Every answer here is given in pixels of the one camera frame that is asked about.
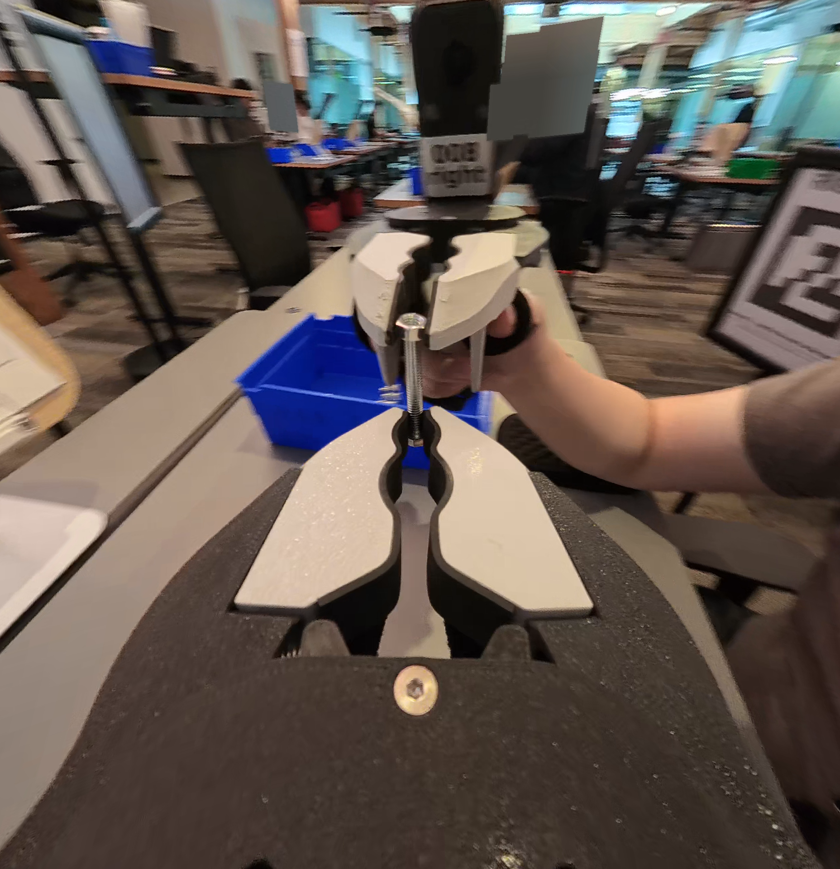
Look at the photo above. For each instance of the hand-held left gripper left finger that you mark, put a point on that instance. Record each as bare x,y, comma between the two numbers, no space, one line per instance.
311,529

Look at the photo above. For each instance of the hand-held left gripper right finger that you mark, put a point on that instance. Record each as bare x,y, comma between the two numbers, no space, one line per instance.
515,529

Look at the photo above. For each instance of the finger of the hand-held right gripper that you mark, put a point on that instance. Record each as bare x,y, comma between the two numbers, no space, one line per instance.
379,285
481,285

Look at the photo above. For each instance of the long hex head bolt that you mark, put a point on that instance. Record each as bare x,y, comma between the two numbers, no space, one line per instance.
412,366

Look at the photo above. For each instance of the blue plastic bin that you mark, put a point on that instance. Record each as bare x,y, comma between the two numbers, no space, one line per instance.
304,407

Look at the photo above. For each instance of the person's right forearm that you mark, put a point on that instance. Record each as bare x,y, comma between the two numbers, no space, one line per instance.
630,434

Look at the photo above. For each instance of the person's right hand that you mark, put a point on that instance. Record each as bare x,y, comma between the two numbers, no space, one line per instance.
528,366

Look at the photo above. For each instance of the black wrist rest pad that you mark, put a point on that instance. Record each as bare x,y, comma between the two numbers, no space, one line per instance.
535,463

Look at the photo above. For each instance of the red bag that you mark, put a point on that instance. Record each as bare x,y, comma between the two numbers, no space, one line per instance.
352,201
323,216

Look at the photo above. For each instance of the black high-back chair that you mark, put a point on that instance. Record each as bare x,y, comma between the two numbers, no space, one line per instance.
250,217

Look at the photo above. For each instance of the grey trash can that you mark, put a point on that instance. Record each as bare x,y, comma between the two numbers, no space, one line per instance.
722,248

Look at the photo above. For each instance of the white stand base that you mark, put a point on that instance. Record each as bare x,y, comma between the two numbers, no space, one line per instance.
33,557

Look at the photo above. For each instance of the wooden document board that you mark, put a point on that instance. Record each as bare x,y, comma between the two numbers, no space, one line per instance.
68,387

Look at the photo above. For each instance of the framed marker sign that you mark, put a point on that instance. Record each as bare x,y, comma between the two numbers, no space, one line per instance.
800,271

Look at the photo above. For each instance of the tilted display on black stand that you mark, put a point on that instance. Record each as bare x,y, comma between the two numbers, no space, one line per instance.
101,122

